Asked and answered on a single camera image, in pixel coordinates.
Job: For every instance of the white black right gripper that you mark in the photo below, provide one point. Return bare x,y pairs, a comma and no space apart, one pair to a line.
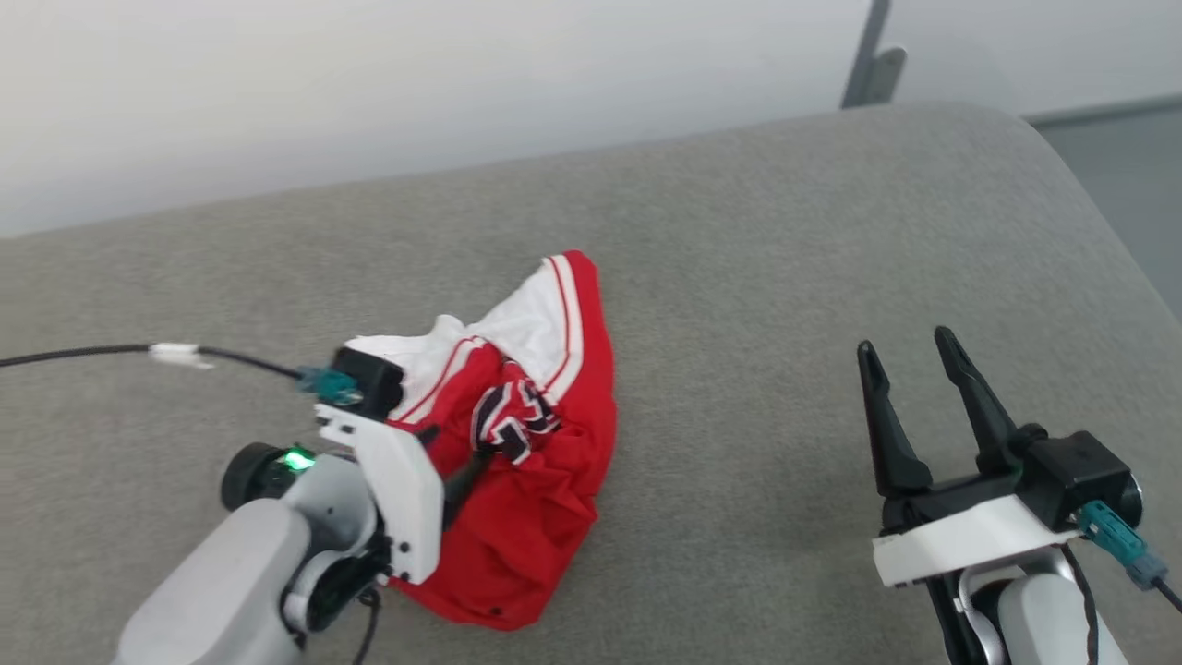
970,536

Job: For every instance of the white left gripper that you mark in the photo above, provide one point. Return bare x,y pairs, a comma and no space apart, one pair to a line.
402,489

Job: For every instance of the red and white garment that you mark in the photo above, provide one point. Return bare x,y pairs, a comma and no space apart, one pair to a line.
545,517

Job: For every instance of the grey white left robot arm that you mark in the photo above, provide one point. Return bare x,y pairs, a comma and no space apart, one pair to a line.
240,573

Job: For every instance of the grey fabric sofa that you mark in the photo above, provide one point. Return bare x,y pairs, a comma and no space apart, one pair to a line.
757,277

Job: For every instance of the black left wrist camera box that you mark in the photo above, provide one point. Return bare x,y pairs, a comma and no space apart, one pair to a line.
369,380

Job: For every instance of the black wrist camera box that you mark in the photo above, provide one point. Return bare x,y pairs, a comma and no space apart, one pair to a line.
369,380
1076,476

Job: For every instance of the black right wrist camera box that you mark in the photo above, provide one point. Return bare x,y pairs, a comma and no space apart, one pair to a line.
1076,476

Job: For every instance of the grey metal pole with bracket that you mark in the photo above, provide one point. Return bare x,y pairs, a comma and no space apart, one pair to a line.
870,65

